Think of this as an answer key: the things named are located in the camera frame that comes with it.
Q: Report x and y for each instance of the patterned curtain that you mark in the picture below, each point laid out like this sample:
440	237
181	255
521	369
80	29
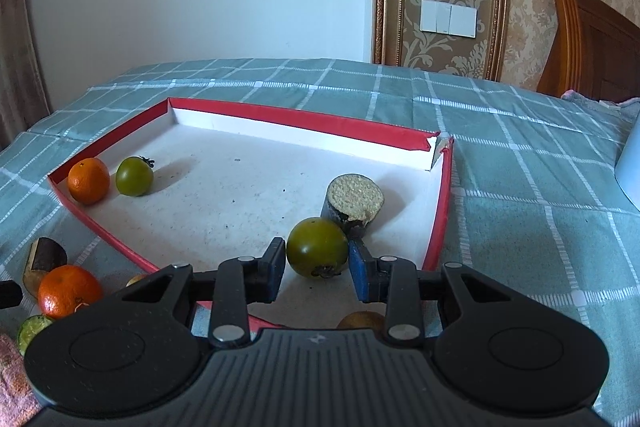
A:
15	32

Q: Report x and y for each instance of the small dark eggplant piece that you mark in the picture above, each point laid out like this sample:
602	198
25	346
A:
45	254

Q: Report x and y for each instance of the brown potato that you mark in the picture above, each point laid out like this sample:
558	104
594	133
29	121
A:
360	321

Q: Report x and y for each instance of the small orange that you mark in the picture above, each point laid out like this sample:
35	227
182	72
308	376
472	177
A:
88	180

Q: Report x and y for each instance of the red cardboard box tray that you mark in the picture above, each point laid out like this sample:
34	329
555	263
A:
225	207

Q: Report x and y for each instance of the cut cucumber piece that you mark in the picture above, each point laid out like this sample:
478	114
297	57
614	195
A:
31	332

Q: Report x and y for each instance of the white wall light switch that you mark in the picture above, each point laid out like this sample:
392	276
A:
447	18

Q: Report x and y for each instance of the large dark eggplant chunk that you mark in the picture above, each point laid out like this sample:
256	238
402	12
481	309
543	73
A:
350	202

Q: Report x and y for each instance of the pink towel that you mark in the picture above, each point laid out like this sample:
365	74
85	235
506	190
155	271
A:
15	382

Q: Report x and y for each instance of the pink crumpled cloth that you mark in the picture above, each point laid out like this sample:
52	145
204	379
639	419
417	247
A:
575	96

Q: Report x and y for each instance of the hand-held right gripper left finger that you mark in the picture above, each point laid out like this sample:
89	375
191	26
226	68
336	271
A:
272	272

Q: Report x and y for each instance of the wooden bed headboard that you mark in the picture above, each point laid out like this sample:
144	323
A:
590	52

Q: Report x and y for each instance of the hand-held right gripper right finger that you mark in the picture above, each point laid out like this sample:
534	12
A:
359	272

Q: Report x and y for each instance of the white electric kettle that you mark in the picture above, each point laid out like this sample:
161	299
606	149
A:
631	172

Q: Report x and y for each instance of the large orange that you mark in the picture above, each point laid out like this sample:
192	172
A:
67	289

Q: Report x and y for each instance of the large green tomato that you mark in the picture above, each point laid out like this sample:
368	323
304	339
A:
315	247

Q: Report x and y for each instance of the small green tomato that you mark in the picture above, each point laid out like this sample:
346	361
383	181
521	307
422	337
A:
134	177

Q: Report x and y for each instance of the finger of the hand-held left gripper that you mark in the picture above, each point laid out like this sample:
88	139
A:
9	296

